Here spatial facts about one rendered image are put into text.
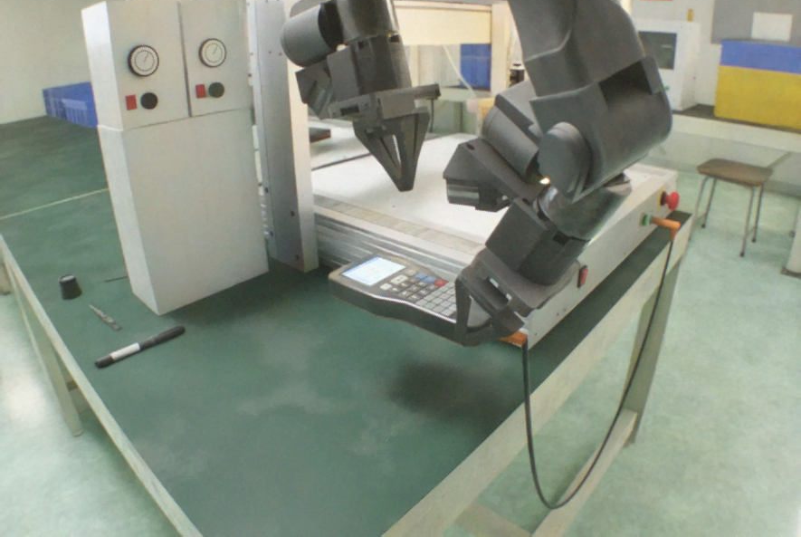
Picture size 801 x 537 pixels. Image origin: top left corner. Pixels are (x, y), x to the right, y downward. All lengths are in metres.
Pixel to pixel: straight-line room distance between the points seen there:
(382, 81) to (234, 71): 0.39
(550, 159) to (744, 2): 4.60
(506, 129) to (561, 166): 0.10
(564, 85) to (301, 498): 0.42
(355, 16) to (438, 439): 0.43
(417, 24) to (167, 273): 0.65
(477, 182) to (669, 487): 1.32
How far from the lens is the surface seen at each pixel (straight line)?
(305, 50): 0.55
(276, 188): 0.92
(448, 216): 0.86
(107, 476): 1.75
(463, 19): 1.17
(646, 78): 0.35
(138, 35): 0.78
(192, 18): 0.81
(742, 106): 3.23
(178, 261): 0.85
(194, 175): 0.83
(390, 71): 0.49
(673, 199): 1.15
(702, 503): 1.63
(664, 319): 1.43
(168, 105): 0.79
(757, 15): 4.88
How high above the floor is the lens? 1.15
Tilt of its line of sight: 22 degrees down
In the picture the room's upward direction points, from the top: 1 degrees counter-clockwise
